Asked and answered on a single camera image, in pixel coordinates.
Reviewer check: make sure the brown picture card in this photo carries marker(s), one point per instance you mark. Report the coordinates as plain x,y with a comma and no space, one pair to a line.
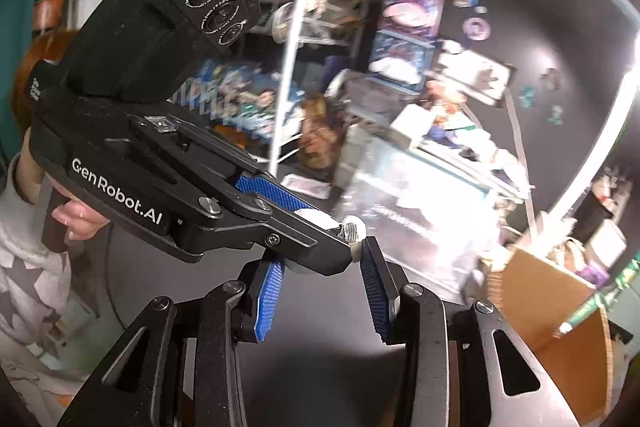
320,132

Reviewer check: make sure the person's left forearm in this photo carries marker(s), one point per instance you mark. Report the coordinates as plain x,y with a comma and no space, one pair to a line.
30,267

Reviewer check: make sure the person's left hand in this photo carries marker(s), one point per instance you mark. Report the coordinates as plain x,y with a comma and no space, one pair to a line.
75,219

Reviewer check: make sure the white shelf riser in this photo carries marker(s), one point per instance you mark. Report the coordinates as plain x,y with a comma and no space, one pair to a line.
475,167

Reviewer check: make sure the clear zip bag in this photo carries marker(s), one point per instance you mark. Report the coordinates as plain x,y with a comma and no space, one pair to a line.
415,227

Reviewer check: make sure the white pink sachet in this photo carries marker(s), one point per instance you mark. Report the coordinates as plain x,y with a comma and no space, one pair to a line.
305,187

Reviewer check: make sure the person's reddish hair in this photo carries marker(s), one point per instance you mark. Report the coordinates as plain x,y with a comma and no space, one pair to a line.
40,57

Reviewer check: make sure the small white box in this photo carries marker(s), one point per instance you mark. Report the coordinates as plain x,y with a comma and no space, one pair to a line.
410,124

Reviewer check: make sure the green bottle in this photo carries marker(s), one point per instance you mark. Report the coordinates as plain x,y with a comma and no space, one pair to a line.
600,299

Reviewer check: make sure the round wall sticker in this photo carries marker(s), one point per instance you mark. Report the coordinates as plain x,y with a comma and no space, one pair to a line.
476,28

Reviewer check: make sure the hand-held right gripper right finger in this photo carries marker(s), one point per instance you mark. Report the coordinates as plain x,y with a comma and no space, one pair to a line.
377,292

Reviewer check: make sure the anime printed box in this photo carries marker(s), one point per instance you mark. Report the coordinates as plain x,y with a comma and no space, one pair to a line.
240,107

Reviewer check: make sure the brown cardboard box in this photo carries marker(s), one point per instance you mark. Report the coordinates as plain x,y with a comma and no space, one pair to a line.
550,307

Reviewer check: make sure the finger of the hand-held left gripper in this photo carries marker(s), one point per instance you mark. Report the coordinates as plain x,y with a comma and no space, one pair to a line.
300,247
272,192

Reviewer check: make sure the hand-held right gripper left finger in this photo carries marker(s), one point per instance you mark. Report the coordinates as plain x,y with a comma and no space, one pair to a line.
267,302

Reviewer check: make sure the white wall outlet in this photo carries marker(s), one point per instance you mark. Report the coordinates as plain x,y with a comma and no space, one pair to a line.
480,74

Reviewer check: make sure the black pen holder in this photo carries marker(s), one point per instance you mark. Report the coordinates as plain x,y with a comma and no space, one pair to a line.
590,214

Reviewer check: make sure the white toy with red bow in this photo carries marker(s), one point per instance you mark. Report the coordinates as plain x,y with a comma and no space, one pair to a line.
352,229

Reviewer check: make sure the purple container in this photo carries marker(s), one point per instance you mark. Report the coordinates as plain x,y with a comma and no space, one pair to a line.
595,276

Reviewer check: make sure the blue cartoon storage drawer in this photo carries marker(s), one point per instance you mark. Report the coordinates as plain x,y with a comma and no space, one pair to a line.
402,57

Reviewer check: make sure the character wall sticker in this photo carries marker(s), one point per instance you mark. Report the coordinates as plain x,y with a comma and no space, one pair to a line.
551,78
556,114
526,97

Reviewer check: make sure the pink cartoon storage drawer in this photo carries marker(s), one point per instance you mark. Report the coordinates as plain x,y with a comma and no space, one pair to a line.
412,9

